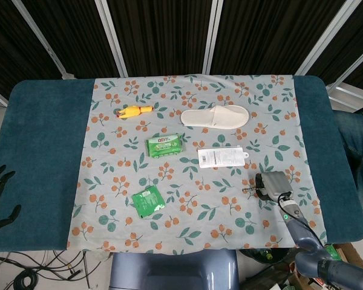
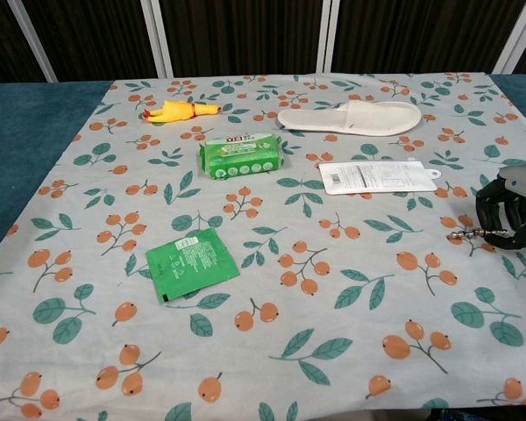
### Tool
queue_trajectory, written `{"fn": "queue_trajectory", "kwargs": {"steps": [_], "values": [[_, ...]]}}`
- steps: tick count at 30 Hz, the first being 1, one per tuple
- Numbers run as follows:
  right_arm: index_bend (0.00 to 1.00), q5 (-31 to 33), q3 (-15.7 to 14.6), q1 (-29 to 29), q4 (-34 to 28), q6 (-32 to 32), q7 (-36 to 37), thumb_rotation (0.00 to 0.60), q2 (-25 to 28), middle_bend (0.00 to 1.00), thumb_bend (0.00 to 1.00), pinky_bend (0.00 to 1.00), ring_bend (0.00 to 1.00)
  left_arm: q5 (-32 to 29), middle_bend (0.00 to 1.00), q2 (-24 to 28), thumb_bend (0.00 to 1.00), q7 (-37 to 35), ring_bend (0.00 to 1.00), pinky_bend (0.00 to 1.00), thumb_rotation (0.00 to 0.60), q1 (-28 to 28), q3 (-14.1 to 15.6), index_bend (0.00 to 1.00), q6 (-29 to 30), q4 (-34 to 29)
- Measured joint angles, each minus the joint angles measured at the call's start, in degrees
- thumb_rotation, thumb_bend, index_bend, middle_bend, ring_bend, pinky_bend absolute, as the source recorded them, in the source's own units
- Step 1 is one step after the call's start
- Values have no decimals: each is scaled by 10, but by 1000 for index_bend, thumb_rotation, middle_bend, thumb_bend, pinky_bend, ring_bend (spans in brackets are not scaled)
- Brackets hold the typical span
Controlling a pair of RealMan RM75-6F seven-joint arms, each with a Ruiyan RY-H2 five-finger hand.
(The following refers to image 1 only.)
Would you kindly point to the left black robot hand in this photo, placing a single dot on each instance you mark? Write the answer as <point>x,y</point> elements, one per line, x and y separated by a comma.
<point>0,181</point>

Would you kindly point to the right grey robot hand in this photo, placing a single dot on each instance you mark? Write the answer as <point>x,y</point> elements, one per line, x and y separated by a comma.
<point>275,182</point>

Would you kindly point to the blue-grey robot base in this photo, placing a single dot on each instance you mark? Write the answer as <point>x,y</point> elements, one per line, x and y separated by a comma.
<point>175,270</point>

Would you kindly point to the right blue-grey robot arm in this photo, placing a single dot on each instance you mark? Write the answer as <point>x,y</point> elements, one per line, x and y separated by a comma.
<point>308,235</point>

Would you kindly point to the teal fabric table cover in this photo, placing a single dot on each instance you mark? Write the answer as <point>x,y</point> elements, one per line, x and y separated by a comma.
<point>39,151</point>

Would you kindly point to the white flat retail package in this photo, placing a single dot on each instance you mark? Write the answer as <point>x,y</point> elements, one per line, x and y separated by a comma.
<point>221,157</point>

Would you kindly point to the floral grey tablecloth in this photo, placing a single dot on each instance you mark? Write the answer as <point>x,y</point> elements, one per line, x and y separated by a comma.
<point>199,217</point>

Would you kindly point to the white fabric slipper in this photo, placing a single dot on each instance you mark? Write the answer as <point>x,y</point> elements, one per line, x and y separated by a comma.
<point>214,117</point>

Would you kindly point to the blue jeans leg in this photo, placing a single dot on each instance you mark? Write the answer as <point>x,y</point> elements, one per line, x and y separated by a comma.
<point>355,142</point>

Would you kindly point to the green wet wipes pack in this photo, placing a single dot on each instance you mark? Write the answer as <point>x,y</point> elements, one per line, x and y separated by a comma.
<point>164,146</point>

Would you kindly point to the green foil sachet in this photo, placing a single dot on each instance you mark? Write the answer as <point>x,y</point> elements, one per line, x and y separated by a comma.
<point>147,201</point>

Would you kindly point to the black fabric screen panel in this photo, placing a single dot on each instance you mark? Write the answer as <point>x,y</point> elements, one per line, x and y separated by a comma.
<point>75,33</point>
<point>269,33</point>
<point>163,33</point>
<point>6,45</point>

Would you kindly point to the yellow rubber chicken toy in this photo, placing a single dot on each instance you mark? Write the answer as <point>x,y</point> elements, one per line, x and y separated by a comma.
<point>132,112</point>

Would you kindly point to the aluminium screen frame post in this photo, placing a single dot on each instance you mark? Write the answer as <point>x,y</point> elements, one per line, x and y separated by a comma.
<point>40,37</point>
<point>325,39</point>
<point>351,68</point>
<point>110,36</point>
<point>213,36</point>

